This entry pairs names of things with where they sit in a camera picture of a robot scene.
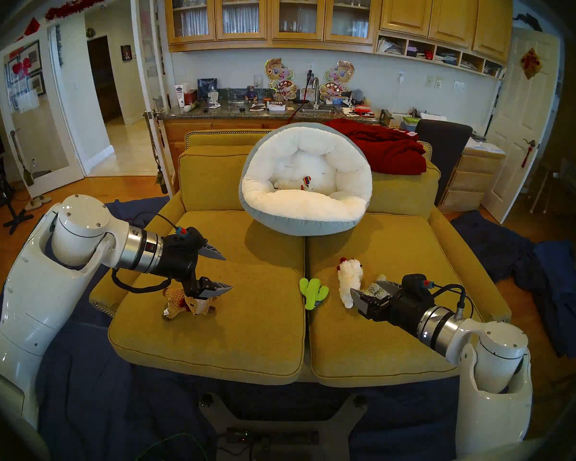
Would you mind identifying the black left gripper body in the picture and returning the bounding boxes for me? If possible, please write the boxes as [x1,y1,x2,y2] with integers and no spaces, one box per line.
[151,227,208,297]

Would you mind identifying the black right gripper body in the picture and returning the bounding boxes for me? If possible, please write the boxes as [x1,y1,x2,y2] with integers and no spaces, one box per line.
[372,274,435,336]

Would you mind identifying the brown reindeer plush toy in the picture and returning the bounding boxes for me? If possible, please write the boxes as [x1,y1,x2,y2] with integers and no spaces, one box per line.
[162,287,217,320]

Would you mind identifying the white lamb plush rainbow feet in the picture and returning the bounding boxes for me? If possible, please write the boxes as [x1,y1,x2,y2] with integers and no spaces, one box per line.
[271,165,332,192]

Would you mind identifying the white grey round dog bed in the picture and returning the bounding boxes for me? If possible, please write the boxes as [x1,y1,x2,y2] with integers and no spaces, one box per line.
[239,122,373,236]

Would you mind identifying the beige grey plush toy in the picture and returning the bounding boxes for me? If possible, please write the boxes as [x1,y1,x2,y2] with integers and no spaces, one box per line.
[362,274,388,297]

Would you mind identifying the white fluffy plush toy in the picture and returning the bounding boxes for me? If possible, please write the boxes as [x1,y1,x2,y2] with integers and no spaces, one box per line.
[336,257,364,309]

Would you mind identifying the yellow sofa seat cushion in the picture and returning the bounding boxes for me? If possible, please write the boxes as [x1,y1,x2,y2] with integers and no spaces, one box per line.
[306,213,461,388]
[108,210,307,386]

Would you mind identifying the green cactus plush toy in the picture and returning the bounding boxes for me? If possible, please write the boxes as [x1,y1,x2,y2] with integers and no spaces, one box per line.
[299,278,329,311]

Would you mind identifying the yellow fabric sofa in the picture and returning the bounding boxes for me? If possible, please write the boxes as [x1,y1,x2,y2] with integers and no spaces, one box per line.
[89,129,512,388]

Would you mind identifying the yellow sofa back cushion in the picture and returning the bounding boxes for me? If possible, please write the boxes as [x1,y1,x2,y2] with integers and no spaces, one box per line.
[365,160,441,220]
[179,146,255,213]

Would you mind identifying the dark navy crumpled cloth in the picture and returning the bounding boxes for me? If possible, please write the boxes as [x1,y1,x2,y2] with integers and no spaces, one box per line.
[450,210,538,285]

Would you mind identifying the navy floor blanket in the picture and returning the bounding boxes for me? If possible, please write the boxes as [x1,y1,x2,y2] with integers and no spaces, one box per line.
[0,198,519,461]

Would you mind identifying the red blanket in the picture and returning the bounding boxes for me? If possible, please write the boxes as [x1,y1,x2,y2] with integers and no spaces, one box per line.
[324,119,428,175]

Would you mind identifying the granite counter wooden base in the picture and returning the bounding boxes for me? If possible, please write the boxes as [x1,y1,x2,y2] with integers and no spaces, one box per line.
[157,99,389,192]

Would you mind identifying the dark grey office chair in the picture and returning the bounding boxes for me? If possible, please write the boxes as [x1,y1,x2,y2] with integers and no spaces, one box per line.
[415,119,473,206]

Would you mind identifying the blue crumpled cloth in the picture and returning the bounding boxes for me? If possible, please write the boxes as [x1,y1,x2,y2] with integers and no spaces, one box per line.
[511,239,576,360]

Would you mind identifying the black floor stand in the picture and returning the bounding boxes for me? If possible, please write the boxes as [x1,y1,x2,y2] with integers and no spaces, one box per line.
[0,158,34,235]

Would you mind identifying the paper stack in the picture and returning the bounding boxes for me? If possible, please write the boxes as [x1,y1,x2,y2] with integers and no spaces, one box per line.
[466,137,505,154]

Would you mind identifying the white glass french door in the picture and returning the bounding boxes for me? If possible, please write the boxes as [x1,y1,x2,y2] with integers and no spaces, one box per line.
[0,30,84,198]

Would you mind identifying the white open glass door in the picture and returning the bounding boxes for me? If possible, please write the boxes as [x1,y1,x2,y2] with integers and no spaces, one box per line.
[131,0,173,196]

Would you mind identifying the white panel door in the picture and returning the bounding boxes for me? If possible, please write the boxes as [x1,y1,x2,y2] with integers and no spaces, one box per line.
[481,27,561,224]

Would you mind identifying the wooden cubby shelf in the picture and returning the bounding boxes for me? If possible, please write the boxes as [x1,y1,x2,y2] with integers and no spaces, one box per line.
[374,31,505,80]

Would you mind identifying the red diamond door ornament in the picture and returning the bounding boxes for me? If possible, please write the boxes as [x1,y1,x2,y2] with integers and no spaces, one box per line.
[519,48,543,80]

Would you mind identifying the red tinsel garland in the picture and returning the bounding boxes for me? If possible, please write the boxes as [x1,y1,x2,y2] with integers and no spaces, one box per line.
[45,0,130,21]

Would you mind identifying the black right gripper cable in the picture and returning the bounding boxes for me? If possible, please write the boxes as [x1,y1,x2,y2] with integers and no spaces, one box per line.
[425,282,474,321]

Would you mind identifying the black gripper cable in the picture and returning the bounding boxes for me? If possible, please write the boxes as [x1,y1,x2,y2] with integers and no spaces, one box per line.
[425,282,474,321]
[111,210,183,294]

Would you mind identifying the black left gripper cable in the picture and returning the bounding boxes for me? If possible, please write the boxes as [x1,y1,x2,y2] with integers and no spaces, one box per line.
[111,210,183,294]

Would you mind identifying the brown rope with tassel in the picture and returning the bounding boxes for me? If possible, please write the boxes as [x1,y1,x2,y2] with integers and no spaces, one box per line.
[144,110,168,194]

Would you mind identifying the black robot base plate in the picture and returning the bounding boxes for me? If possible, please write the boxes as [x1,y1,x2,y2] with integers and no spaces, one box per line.
[199,393,368,461]

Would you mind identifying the thin green cable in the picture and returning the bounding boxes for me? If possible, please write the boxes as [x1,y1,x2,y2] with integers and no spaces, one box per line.
[137,434,207,461]

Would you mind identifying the long handled brush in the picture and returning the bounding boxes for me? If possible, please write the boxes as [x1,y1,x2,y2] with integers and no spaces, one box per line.
[10,129,35,187]

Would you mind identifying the cartoon child wall cutout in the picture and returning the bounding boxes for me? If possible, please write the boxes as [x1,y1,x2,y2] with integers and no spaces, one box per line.
[319,60,355,100]
[264,58,298,100]

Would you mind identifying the wooden wall cabinets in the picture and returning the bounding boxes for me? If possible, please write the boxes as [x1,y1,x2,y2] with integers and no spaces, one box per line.
[164,0,513,64]

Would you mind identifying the black wall ornament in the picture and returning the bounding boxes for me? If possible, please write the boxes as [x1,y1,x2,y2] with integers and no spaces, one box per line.
[513,13,543,32]

